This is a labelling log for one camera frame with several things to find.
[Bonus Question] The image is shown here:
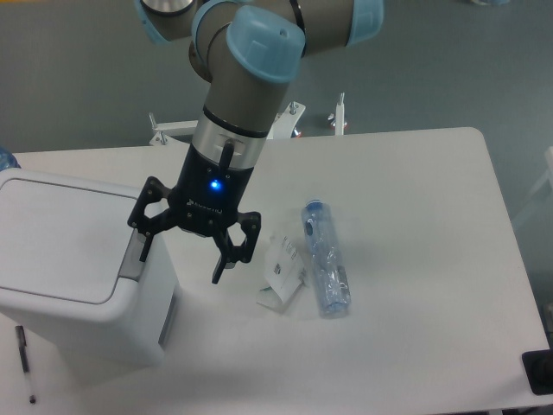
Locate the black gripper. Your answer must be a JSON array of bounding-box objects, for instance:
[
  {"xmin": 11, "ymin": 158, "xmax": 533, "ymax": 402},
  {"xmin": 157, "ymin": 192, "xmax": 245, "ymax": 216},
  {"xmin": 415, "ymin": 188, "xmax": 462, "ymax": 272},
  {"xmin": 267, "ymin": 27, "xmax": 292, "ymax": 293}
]
[{"xmin": 127, "ymin": 144, "xmax": 262, "ymax": 284}]

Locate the white push-lid trash can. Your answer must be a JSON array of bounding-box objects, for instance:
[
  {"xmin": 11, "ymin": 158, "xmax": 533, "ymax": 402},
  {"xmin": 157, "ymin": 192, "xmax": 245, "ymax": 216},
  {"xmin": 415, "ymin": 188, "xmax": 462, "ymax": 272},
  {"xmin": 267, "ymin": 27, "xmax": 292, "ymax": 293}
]
[{"xmin": 1, "ymin": 168, "xmax": 181, "ymax": 366}]

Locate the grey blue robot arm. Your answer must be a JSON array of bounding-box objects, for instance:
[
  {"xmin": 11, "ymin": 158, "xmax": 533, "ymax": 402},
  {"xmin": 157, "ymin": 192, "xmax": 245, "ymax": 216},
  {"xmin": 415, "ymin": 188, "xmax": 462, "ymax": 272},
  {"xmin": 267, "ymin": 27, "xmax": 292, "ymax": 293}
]
[{"xmin": 128, "ymin": 0, "xmax": 385, "ymax": 283}]

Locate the crumpled white paper carton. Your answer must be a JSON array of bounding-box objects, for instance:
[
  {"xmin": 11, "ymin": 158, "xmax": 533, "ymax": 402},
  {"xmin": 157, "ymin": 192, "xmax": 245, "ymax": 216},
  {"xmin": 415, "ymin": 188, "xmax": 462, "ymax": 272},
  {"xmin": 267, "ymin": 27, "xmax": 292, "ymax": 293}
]
[{"xmin": 256, "ymin": 232, "xmax": 311, "ymax": 315}]

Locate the clear plastic water bottle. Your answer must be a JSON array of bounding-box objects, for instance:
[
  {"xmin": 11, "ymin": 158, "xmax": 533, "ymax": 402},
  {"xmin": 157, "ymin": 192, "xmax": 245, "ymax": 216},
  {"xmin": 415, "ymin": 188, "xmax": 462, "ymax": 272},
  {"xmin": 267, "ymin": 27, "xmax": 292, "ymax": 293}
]
[{"xmin": 301, "ymin": 199, "xmax": 351, "ymax": 318}]

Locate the blue water bottle at edge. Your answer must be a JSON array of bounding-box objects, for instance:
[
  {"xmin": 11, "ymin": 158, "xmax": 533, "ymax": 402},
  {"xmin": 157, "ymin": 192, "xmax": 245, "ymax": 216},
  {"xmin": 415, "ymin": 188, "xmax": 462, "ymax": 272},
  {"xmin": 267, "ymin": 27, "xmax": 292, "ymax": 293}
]
[{"xmin": 0, "ymin": 147, "xmax": 21, "ymax": 171}]

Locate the black pen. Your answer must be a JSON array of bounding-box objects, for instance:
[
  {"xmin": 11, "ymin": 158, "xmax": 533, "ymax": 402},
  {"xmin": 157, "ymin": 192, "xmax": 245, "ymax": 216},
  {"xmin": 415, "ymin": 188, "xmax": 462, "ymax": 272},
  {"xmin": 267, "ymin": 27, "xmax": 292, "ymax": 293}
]
[{"xmin": 15, "ymin": 324, "xmax": 37, "ymax": 405}]

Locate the black device at table edge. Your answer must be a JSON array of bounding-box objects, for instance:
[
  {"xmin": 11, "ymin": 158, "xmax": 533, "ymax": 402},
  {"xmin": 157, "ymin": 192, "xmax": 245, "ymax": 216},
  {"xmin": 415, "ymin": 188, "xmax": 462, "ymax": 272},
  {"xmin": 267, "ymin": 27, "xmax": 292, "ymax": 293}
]
[{"xmin": 522, "ymin": 349, "xmax": 552, "ymax": 396}]

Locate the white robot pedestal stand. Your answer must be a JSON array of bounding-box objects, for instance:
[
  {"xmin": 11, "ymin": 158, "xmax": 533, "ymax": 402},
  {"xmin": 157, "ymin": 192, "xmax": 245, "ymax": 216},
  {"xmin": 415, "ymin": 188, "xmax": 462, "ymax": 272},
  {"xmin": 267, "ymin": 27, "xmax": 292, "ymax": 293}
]
[{"xmin": 149, "ymin": 92, "xmax": 348, "ymax": 146}]

